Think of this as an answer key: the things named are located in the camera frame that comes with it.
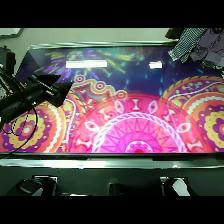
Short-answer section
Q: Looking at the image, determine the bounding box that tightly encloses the black cable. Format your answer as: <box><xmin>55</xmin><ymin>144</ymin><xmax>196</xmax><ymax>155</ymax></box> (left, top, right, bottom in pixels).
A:
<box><xmin>0</xmin><ymin>104</ymin><xmax>40</xmax><ymax>155</ymax></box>

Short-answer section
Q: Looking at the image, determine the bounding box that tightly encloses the silver frame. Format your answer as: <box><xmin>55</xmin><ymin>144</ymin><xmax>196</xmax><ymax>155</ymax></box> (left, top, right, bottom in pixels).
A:
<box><xmin>0</xmin><ymin>151</ymin><xmax>224</xmax><ymax>197</ymax></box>

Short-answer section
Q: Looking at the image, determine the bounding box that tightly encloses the checked shirt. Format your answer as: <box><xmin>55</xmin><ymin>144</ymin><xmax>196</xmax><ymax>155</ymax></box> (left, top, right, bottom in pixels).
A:
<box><xmin>168</xmin><ymin>28</ymin><xmax>208</xmax><ymax>64</ymax></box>

